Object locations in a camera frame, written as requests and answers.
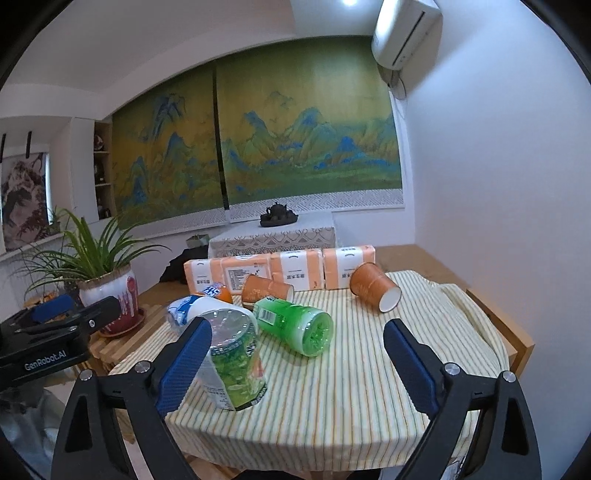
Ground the red plant saucer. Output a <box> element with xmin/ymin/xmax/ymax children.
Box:
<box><xmin>98</xmin><ymin>307</ymin><xmax>148</xmax><ymax>340</ymax></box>

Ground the wide landscape wall painting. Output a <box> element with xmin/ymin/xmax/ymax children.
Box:
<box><xmin>215</xmin><ymin>39</ymin><xmax>405</xmax><ymax>222</ymax></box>

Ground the hanging tree scroll painting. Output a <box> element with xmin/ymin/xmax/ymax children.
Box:
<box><xmin>0</xmin><ymin>151</ymin><xmax>51</xmax><ymax>254</ymax></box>

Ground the dark teapot set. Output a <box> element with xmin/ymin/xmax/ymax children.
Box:
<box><xmin>259</xmin><ymin>200</ymin><xmax>298</xmax><ymax>228</ymax></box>

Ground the potted green plant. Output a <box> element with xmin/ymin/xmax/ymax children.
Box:
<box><xmin>9</xmin><ymin>208</ymin><xmax>162</xmax><ymax>337</ymax></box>

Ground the white lace-covered table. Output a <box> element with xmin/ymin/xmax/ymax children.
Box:
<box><xmin>208</xmin><ymin>212</ymin><xmax>338</xmax><ymax>260</ymax></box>

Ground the wooden wall shelf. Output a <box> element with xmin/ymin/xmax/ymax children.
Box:
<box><xmin>92</xmin><ymin>119</ymin><xmax>114</xmax><ymax>222</ymax></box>

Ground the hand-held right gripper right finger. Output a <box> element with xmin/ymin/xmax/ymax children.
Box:
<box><xmin>383</xmin><ymin>318</ymin><xmax>542</xmax><ymax>480</ymax></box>

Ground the orange paper cup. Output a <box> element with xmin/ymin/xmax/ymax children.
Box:
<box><xmin>349</xmin><ymin>262</ymin><xmax>402</xmax><ymax>312</ymax></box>
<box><xmin>241</xmin><ymin>274</ymin><xmax>295</xmax><ymax>310</ymax></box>

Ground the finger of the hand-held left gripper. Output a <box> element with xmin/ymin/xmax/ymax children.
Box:
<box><xmin>0</xmin><ymin>295</ymin><xmax>77</xmax><ymax>332</ymax></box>
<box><xmin>11</xmin><ymin>296</ymin><xmax>122</xmax><ymax>343</ymax></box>

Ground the green plastic bottle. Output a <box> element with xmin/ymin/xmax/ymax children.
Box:
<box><xmin>253</xmin><ymin>296</ymin><xmax>334</xmax><ymax>357</ymax></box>

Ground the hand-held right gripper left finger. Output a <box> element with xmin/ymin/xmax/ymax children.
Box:
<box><xmin>50</xmin><ymin>316</ymin><xmax>213</xmax><ymax>480</ymax></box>

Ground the striped yellow tablecloth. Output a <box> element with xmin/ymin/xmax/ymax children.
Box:
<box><xmin>108</xmin><ymin>270</ymin><xmax>511</xmax><ymax>455</ymax></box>

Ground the wooden slatted stand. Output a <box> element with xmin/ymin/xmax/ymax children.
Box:
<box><xmin>87</xmin><ymin>318</ymin><xmax>172</xmax><ymax>372</ymax></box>

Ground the white air conditioner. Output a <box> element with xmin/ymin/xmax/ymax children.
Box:
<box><xmin>372</xmin><ymin>0</ymin><xmax>441</xmax><ymax>71</ymax></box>

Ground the narrow landscape wall painting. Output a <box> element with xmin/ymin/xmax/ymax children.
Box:
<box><xmin>111</xmin><ymin>62</ymin><xmax>230</xmax><ymax>232</ymax></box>

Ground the white blue-label bottle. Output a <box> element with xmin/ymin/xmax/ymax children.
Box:
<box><xmin>166</xmin><ymin>295</ymin><xmax>218</xmax><ymax>335</ymax></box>

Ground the black bag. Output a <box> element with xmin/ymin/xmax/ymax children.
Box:
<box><xmin>159</xmin><ymin>247</ymin><xmax>211</xmax><ymax>285</ymax></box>

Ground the orange tissue pack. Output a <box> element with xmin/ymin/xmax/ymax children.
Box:
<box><xmin>270</xmin><ymin>249</ymin><xmax>322</xmax><ymax>292</ymax></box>
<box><xmin>184</xmin><ymin>257</ymin><xmax>227</xmax><ymax>298</ymax></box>
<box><xmin>221</xmin><ymin>254</ymin><xmax>273</xmax><ymax>296</ymax></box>
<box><xmin>322</xmin><ymin>244</ymin><xmax>377</xmax><ymax>291</ymax></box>

